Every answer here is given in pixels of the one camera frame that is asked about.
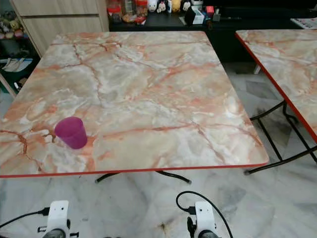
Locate light wooden stick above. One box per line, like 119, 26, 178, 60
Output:
0, 74, 17, 98

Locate black metal table frame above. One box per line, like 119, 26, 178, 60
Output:
244, 101, 317, 175

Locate purple plastic cup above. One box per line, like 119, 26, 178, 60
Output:
54, 117, 88, 150

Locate marble pattern folding table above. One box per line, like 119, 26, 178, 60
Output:
0, 31, 269, 178

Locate marble pattern table red edge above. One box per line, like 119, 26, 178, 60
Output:
235, 29, 317, 144

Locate brown plush toy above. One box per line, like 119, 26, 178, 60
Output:
2, 11, 26, 31

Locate white flat patterned item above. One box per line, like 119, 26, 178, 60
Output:
291, 18, 317, 29

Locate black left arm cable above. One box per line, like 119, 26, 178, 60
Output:
0, 208, 51, 229

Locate white box with dark side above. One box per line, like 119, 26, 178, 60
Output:
184, 7, 207, 25

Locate green storage basket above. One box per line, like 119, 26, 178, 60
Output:
0, 57, 41, 93

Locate yellow plush toy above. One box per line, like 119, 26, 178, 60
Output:
170, 0, 182, 13

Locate black metal table foot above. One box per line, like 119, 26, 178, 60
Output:
156, 171, 192, 184
96, 173, 119, 183

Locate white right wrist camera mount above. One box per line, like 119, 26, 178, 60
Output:
193, 201, 216, 236

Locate light wooden cabinet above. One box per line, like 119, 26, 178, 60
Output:
10, 0, 109, 57

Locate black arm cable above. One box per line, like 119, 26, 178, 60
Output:
176, 191, 234, 238
0, 208, 51, 229

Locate white papers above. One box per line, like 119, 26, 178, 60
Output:
2, 58, 33, 73

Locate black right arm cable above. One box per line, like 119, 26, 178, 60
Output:
176, 191, 234, 238

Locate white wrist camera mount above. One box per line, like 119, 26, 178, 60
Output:
193, 201, 216, 236
47, 200, 70, 234

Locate black low sideboard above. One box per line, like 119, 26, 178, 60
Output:
109, 10, 317, 63

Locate black eared plush toy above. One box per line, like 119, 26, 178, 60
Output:
157, 0, 168, 14

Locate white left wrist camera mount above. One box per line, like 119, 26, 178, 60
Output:
47, 200, 70, 234

